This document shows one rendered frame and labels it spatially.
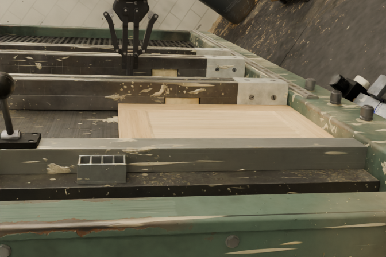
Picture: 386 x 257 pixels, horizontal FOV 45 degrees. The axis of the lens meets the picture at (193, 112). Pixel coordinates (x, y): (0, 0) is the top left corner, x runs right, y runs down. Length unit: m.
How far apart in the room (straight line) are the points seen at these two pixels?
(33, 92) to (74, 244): 0.63
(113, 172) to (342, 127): 0.44
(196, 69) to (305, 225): 1.00
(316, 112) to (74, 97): 0.53
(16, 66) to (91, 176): 0.82
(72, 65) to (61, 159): 0.75
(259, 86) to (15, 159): 0.61
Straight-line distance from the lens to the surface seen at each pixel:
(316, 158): 0.80
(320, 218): 0.54
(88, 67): 1.44
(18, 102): 1.09
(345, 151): 0.82
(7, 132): 0.74
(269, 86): 1.13
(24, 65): 1.47
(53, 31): 2.58
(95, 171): 0.69
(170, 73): 1.46
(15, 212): 0.52
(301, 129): 0.96
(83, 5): 6.14
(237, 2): 5.37
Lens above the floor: 1.39
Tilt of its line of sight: 17 degrees down
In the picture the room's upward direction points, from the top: 54 degrees counter-clockwise
